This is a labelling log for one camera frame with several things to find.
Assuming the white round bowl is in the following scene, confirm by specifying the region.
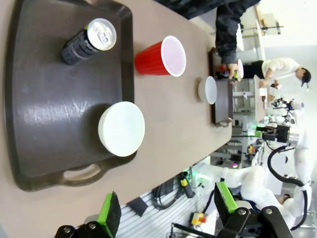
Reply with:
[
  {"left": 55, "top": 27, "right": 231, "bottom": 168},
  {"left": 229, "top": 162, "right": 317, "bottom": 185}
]
[
  {"left": 197, "top": 75, "right": 218, "bottom": 105},
  {"left": 98, "top": 101, "right": 146, "bottom": 157}
]

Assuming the coiled black cable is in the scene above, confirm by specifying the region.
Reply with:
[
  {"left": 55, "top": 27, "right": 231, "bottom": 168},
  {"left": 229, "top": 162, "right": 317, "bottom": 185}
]
[{"left": 150, "top": 178, "right": 184, "bottom": 211}]

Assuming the person's dark jacket torso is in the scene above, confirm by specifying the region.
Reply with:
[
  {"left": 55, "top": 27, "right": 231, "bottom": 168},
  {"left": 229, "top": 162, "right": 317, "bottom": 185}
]
[{"left": 153, "top": 0, "right": 262, "bottom": 21}]

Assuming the black handheld enabling device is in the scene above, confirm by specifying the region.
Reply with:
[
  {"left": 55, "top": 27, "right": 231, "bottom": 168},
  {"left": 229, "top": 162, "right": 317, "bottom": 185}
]
[{"left": 179, "top": 172, "right": 195, "bottom": 199}]

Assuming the person's left hand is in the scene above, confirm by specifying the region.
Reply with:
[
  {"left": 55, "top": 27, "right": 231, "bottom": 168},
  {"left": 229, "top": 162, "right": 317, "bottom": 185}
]
[{"left": 221, "top": 62, "right": 240, "bottom": 81}]

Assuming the beige cardboard box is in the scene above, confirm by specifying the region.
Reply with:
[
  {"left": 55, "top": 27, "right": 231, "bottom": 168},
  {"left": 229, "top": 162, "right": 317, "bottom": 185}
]
[{"left": 256, "top": 5, "right": 273, "bottom": 28}]

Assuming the person's left forearm dark sleeve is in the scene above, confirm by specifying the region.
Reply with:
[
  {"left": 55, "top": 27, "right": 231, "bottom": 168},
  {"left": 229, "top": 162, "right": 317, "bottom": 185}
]
[{"left": 214, "top": 4, "right": 248, "bottom": 65}]

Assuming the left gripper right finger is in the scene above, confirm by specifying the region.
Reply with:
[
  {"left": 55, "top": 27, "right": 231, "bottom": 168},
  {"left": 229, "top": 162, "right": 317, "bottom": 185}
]
[{"left": 214, "top": 181, "right": 294, "bottom": 238}]

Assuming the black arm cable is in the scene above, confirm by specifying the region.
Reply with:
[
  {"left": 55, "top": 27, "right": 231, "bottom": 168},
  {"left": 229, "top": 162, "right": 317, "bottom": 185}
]
[{"left": 267, "top": 146, "right": 313, "bottom": 231}]

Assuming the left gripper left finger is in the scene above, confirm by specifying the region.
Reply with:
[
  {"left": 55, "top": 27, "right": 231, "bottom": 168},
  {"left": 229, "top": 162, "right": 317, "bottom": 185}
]
[{"left": 54, "top": 190, "right": 122, "bottom": 238}]

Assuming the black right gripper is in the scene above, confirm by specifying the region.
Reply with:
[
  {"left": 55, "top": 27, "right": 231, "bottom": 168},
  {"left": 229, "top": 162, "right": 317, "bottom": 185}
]
[{"left": 250, "top": 124, "right": 290, "bottom": 144}]

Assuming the yellow emergency stop box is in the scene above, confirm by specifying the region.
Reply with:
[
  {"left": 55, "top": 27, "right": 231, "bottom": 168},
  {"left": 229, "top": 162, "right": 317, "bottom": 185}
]
[{"left": 190, "top": 212, "right": 208, "bottom": 225}]

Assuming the wooden background table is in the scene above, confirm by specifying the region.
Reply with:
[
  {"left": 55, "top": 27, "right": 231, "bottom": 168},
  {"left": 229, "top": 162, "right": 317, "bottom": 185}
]
[{"left": 253, "top": 74, "right": 268, "bottom": 123}]

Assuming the black foam wedge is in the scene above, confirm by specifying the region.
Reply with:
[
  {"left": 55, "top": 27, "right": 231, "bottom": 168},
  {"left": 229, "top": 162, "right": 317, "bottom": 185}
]
[{"left": 126, "top": 196, "right": 150, "bottom": 217}]

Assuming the brown plastic tray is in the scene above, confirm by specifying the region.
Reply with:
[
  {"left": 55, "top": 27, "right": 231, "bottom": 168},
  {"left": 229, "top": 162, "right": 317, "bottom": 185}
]
[
  {"left": 3, "top": 0, "right": 136, "bottom": 192},
  {"left": 208, "top": 47, "right": 234, "bottom": 128}
]

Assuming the black wire frame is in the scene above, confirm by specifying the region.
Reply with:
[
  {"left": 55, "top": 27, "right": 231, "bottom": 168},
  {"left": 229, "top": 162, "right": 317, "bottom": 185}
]
[{"left": 170, "top": 222, "right": 216, "bottom": 238}]

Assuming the black soda can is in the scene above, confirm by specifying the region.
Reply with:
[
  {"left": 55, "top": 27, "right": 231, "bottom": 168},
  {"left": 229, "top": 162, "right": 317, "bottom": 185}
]
[
  {"left": 61, "top": 17, "right": 117, "bottom": 66},
  {"left": 214, "top": 64, "right": 240, "bottom": 81}
]

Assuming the background person white shirt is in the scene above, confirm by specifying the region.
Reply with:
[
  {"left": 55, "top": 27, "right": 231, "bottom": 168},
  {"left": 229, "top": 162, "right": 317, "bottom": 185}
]
[{"left": 241, "top": 57, "right": 312, "bottom": 93}]

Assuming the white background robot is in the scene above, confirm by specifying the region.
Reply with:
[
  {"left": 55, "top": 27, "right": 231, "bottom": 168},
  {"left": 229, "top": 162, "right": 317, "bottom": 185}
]
[{"left": 264, "top": 96, "right": 306, "bottom": 127}]

